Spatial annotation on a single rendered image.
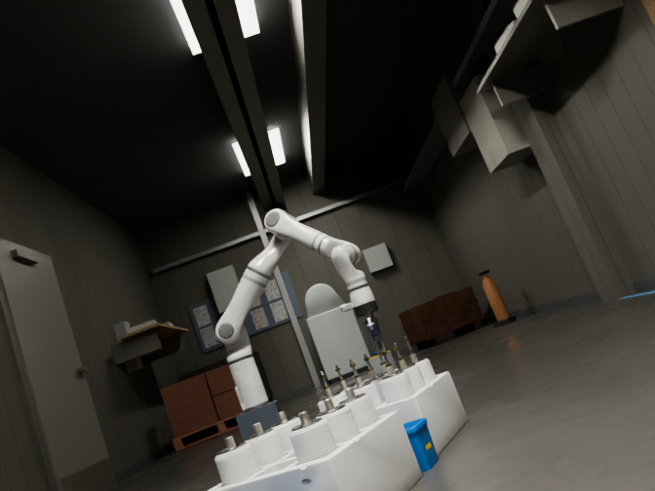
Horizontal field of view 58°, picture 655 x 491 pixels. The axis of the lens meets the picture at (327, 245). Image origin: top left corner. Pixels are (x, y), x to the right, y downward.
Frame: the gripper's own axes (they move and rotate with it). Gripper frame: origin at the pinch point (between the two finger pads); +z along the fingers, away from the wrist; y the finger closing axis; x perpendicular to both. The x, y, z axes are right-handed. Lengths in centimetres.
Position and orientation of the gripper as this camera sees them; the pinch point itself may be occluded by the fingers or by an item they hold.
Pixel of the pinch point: (380, 346)
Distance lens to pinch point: 190.7
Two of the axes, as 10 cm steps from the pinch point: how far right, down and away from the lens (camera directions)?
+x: -9.2, 3.7, 1.2
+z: 3.5, 9.2, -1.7
